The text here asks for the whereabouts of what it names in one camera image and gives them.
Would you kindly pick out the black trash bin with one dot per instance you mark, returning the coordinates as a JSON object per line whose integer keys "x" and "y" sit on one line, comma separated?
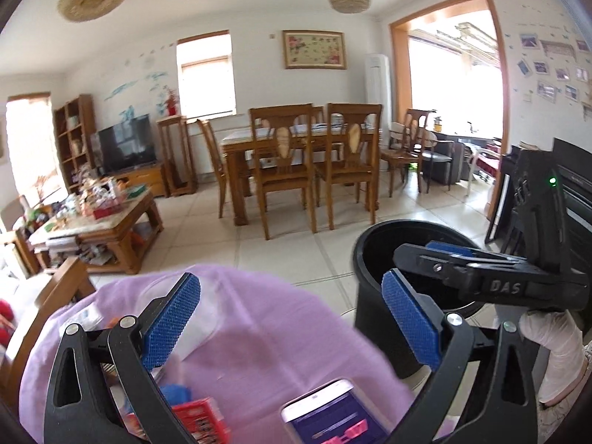
{"x": 370, "y": 296}

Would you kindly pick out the wooden bookshelf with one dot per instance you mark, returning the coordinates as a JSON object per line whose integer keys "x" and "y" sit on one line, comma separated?
{"x": 74, "y": 143}

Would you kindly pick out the black upright piano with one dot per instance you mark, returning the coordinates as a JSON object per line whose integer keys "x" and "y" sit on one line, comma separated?
{"x": 576, "y": 203}

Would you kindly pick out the blue wall decals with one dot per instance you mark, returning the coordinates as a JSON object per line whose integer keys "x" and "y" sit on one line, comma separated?
{"x": 134, "y": 85}

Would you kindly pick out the tall bright balcony window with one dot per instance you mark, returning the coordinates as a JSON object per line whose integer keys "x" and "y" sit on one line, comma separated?
{"x": 32, "y": 148}

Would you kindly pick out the heap of assorted knickknacks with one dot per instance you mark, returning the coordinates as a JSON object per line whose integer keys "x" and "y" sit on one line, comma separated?
{"x": 92, "y": 203}

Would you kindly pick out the red cushion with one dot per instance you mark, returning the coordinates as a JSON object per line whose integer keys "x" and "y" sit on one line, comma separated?
{"x": 5, "y": 323}

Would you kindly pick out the dark grey armchair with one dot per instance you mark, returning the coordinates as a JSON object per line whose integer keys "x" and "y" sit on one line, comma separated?
{"x": 444, "y": 162}

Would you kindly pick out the wooden television cabinet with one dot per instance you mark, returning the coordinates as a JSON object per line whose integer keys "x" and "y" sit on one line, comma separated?
{"x": 143, "y": 180}

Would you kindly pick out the wooden frame sofa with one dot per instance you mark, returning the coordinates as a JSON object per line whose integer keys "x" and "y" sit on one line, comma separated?
{"x": 51, "y": 296}

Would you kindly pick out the purple patterned cloth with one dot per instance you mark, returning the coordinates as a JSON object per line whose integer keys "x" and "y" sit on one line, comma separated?
{"x": 277, "y": 333}

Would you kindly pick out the wooden doorway arch frame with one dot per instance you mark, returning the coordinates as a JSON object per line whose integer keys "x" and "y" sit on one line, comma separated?
{"x": 398, "y": 78}

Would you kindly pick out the wooden coffee table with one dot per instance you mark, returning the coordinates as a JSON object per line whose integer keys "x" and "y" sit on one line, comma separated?
{"x": 125, "y": 236}

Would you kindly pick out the person's right hand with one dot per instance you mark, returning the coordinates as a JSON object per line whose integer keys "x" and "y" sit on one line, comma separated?
{"x": 555, "y": 356}

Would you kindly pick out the ceiling drying rack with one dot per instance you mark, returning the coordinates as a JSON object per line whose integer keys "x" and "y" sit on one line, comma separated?
{"x": 471, "y": 41}

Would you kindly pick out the tall wooden plant stand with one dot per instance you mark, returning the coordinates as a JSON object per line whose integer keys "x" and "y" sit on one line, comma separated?
{"x": 178, "y": 157}

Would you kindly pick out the wall photo collage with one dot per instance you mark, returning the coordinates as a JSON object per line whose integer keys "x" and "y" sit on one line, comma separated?
{"x": 550, "y": 78}

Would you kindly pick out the red vase with flowers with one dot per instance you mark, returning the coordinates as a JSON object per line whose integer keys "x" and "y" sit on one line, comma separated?
{"x": 171, "y": 104}

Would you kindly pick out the flat screen television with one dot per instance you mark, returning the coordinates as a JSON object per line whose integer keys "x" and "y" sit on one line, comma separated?
{"x": 127, "y": 145}

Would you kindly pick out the white standing air conditioner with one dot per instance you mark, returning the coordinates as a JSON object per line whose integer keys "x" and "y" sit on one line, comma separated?
{"x": 377, "y": 88}

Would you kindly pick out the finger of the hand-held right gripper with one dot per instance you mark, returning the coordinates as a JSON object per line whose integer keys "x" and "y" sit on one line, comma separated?
{"x": 448, "y": 249}
{"x": 430, "y": 266}

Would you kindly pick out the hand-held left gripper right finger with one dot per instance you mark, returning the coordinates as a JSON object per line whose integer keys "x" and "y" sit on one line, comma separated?
{"x": 409, "y": 319}

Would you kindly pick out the white-edged smartphone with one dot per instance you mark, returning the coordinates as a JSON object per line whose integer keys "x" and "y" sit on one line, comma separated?
{"x": 333, "y": 416}

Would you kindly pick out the red snack packet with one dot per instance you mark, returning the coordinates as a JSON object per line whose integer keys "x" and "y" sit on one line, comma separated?
{"x": 203, "y": 421}

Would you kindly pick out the small blue packet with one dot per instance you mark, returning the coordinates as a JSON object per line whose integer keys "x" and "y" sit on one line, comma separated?
{"x": 178, "y": 395}

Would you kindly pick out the wooden dining chair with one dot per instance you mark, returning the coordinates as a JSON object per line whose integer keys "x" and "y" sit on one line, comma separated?
{"x": 212, "y": 157}
{"x": 282, "y": 180}
{"x": 407, "y": 157}
{"x": 347, "y": 175}
{"x": 317, "y": 115}

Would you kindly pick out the dried red branch bouquet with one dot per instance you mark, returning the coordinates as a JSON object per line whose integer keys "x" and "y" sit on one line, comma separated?
{"x": 44, "y": 187}

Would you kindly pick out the framed floral painting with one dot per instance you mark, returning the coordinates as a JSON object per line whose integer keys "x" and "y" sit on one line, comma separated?
{"x": 314, "y": 50}

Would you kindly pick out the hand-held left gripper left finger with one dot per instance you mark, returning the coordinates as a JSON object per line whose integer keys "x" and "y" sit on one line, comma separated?
{"x": 173, "y": 319}

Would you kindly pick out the wooden dining table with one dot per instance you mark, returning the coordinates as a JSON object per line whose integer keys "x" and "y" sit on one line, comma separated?
{"x": 240, "y": 157}

